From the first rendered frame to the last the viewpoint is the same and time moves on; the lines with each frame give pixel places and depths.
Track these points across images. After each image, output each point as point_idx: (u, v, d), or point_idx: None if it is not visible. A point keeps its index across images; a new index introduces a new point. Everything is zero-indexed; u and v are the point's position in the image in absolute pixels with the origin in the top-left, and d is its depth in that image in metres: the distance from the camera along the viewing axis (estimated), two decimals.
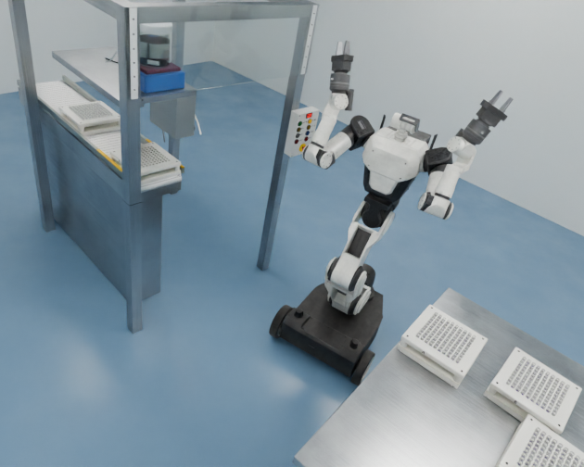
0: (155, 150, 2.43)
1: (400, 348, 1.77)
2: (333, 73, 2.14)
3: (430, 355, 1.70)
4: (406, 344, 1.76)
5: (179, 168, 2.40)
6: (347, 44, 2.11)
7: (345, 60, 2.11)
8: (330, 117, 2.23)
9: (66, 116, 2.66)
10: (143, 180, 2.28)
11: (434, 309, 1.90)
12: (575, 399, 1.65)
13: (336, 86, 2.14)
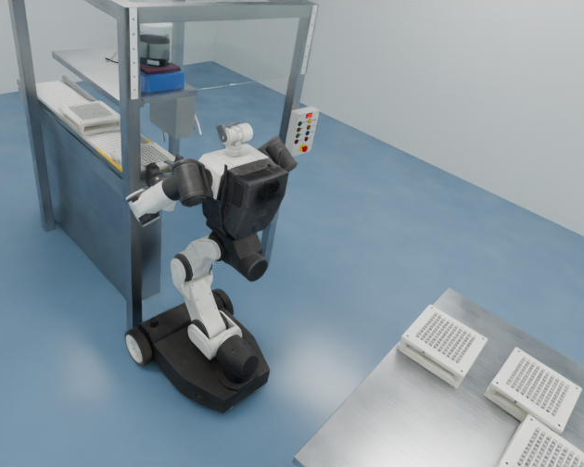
0: (155, 150, 2.43)
1: (400, 348, 1.77)
2: None
3: (430, 355, 1.70)
4: (406, 344, 1.76)
5: None
6: (168, 167, 2.36)
7: None
8: None
9: (66, 116, 2.66)
10: (143, 179, 2.27)
11: (434, 309, 1.90)
12: (575, 399, 1.65)
13: None
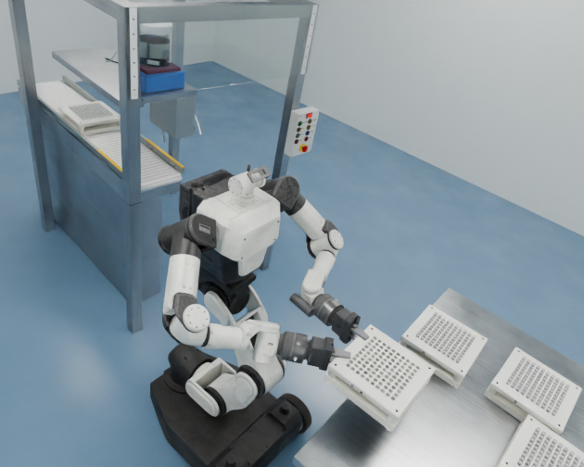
0: (380, 387, 1.41)
1: None
2: (302, 360, 1.45)
3: (430, 355, 1.70)
4: (406, 344, 1.76)
5: (328, 372, 1.46)
6: None
7: (319, 365, 1.50)
8: None
9: (66, 116, 2.66)
10: None
11: (434, 309, 1.90)
12: (575, 399, 1.65)
13: (284, 359, 1.47)
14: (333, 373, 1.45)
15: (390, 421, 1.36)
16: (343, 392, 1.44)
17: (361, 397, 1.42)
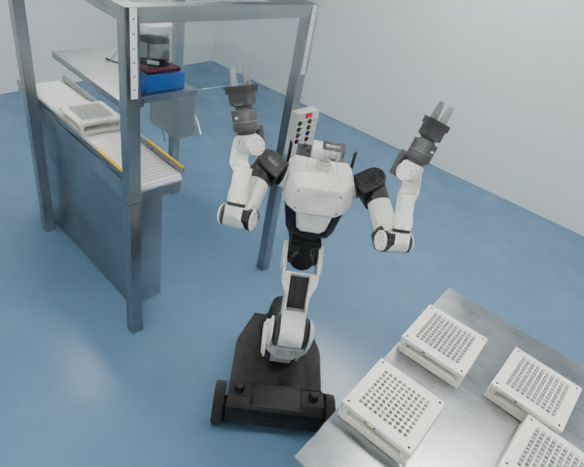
0: (393, 423, 1.45)
1: (400, 348, 1.77)
2: (236, 111, 1.62)
3: (430, 355, 1.70)
4: (406, 344, 1.76)
5: (341, 407, 1.50)
6: (246, 71, 1.60)
7: (248, 92, 1.60)
8: (241, 164, 1.72)
9: (66, 116, 2.66)
10: None
11: (434, 309, 1.90)
12: (575, 399, 1.65)
13: (246, 127, 1.63)
14: (346, 410, 1.49)
15: (402, 457, 1.40)
16: (356, 427, 1.48)
17: (374, 433, 1.46)
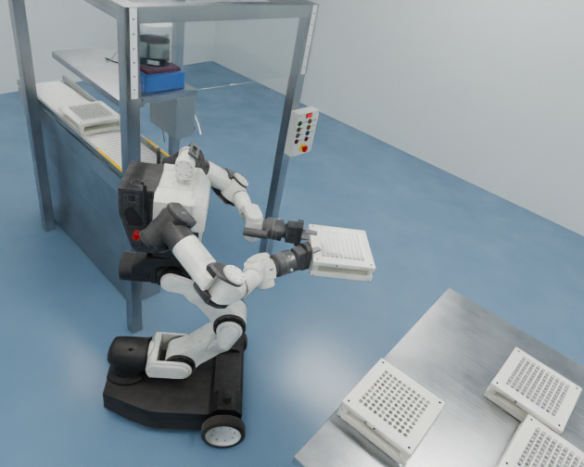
0: (393, 423, 1.45)
1: (314, 272, 1.86)
2: (296, 269, 1.79)
3: (343, 265, 1.84)
4: (318, 266, 1.85)
5: (341, 407, 1.50)
6: None
7: (301, 268, 1.86)
8: None
9: (66, 116, 2.66)
10: None
11: (314, 226, 2.01)
12: (575, 399, 1.65)
13: (282, 275, 1.78)
14: (346, 410, 1.49)
15: (402, 457, 1.40)
16: (356, 427, 1.48)
17: (374, 433, 1.46)
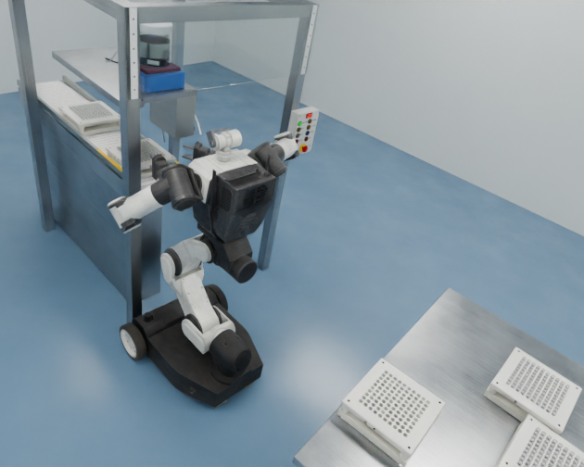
0: (393, 423, 1.45)
1: None
2: None
3: (163, 148, 2.47)
4: None
5: (341, 407, 1.50)
6: (186, 157, 2.34)
7: None
8: None
9: (66, 116, 2.66)
10: None
11: None
12: (575, 399, 1.65)
13: None
14: (346, 410, 1.49)
15: (402, 457, 1.40)
16: (356, 427, 1.48)
17: (374, 433, 1.46)
